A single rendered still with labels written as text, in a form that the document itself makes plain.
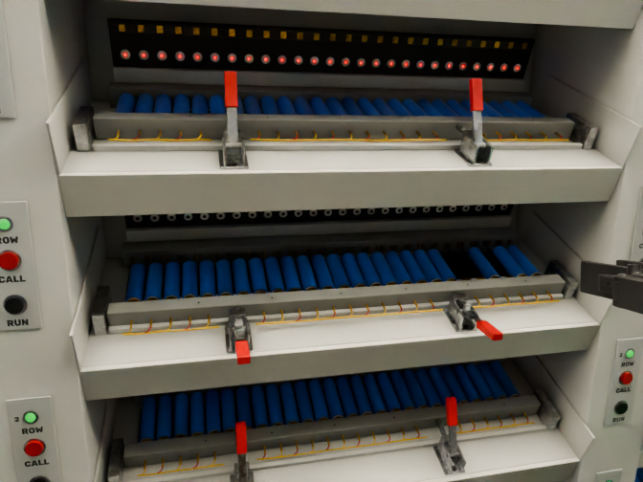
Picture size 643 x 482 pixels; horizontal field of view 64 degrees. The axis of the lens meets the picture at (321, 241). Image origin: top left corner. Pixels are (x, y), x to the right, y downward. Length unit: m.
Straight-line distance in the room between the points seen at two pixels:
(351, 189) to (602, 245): 0.34
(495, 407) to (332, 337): 0.29
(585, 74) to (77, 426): 0.72
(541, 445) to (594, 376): 0.12
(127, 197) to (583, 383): 0.61
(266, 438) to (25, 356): 0.30
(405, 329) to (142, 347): 0.29
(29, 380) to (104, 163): 0.22
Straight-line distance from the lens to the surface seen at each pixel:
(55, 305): 0.56
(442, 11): 0.59
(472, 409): 0.78
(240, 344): 0.53
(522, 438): 0.81
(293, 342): 0.58
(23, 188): 0.54
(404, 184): 0.56
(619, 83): 0.72
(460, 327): 0.64
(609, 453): 0.85
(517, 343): 0.69
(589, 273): 0.54
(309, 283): 0.63
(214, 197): 0.53
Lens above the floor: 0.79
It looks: 14 degrees down
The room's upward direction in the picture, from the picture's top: 1 degrees clockwise
